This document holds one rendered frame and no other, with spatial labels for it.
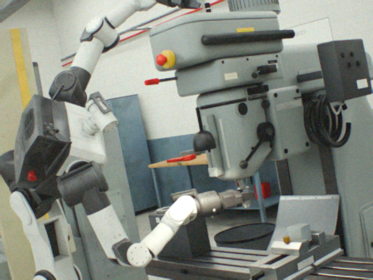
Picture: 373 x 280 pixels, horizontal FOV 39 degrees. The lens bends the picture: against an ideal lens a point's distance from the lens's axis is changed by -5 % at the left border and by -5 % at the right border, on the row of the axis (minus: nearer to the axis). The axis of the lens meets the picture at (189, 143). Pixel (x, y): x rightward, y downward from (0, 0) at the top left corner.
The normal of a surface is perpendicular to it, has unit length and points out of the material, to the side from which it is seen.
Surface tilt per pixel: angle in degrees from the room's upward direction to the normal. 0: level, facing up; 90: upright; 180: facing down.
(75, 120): 58
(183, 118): 90
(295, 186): 90
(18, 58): 90
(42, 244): 115
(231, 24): 90
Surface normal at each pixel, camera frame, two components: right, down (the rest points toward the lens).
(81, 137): 0.60, -0.63
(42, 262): -0.54, 0.15
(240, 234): 0.12, -0.03
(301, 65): 0.63, -0.07
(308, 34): -0.75, 0.18
